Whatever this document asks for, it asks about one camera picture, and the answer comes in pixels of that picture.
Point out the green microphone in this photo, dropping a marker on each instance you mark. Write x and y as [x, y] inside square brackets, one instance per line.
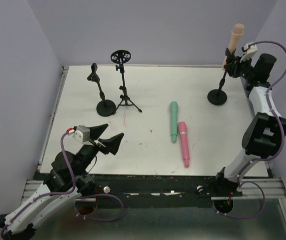
[173, 120]

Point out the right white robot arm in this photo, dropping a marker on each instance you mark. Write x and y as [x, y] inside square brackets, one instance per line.
[264, 138]

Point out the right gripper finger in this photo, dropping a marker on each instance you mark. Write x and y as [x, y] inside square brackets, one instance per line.
[230, 55]
[231, 69]

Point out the peach microphone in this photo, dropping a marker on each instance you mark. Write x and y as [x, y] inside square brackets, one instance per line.
[236, 33]

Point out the black clip mic stand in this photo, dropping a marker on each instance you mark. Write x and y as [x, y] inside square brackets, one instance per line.
[218, 96]

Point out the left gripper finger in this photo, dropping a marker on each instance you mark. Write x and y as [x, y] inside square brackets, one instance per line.
[96, 131]
[112, 144]

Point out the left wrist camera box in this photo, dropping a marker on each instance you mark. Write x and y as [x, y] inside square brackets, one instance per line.
[81, 134]

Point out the aluminium frame left rail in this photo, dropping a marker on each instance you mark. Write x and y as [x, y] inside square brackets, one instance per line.
[52, 117]

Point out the black front mounting rail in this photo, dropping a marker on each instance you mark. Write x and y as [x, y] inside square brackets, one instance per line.
[161, 191]

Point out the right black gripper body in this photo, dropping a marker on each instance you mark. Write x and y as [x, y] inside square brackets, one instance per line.
[236, 66]

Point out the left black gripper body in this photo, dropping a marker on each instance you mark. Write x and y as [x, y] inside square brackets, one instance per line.
[98, 144]

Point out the black round-base mic stand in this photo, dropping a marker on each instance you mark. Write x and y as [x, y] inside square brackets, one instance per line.
[105, 107]

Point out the black tripod shock-mount stand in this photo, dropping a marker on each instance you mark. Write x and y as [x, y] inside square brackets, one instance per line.
[120, 57]

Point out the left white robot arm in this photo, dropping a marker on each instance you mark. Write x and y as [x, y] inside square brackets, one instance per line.
[68, 180]

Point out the pink microphone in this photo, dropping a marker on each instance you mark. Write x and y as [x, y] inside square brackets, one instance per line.
[182, 128]

